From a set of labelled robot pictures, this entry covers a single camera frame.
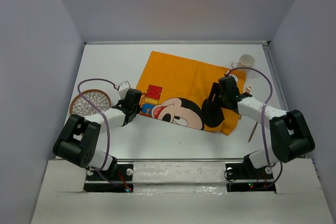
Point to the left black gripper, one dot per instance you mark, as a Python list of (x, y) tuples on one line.
[(137, 109)]

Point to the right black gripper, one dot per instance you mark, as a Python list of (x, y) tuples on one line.
[(216, 89)]

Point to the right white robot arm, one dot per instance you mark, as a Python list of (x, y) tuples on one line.
[(290, 136)]

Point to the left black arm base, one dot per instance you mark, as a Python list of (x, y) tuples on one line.
[(119, 182)]

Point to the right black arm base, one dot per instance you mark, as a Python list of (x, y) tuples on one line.
[(243, 177)]

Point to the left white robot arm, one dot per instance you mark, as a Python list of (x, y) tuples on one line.
[(77, 142)]

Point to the copper fork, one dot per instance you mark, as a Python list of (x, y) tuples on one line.
[(247, 90)]

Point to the white ceramic mug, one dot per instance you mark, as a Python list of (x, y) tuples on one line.
[(245, 62)]

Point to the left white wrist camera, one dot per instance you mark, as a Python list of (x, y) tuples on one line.
[(123, 88)]

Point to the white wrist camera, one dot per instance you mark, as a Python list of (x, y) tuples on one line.
[(229, 74), (123, 88)]

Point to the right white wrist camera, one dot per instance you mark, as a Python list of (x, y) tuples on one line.
[(229, 74)]

